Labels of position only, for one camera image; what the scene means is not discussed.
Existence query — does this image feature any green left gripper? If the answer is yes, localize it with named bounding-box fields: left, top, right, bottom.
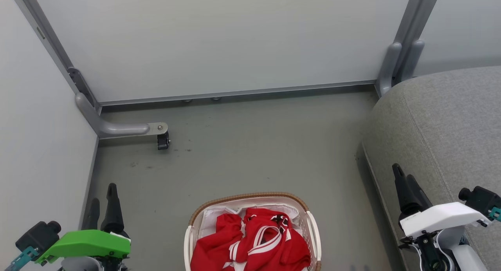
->
left=35, top=183, right=132, bottom=265

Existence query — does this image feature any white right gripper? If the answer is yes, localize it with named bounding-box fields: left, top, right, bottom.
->
left=392, top=163, right=490, bottom=238

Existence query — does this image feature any red and white garment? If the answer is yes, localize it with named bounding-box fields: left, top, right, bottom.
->
left=190, top=208, right=312, bottom=271

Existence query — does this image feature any grey fabric sofa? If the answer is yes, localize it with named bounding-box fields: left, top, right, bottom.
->
left=361, top=65, right=501, bottom=271

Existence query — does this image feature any long grey partition foot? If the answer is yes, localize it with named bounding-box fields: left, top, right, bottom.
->
left=75, top=92, right=169, bottom=139

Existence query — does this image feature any white laundry basket, woven rim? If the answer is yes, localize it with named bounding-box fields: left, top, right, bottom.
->
left=184, top=192, right=322, bottom=271

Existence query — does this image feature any white basket liner cloth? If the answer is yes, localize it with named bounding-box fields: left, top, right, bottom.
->
left=200, top=202, right=303, bottom=240

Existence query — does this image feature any grey curved partition foot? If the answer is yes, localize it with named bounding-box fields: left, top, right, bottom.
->
left=400, top=39, right=425, bottom=83
left=377, top=42, right=403, bottom=98

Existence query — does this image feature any teal left camera connector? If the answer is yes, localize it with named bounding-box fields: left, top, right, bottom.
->
left=4, top=246, right=40, bottom=271

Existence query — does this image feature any grey double partition post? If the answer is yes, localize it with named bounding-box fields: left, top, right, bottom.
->
left=393, top=0, right=443, bottom=83

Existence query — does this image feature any grey partition bottom rail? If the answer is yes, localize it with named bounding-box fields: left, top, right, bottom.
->
left=98, top=80, right=377, bottom=107

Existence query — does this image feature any grey partition post with hinge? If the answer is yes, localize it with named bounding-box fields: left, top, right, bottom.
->
left=8, top=0, right=101, bottom=109

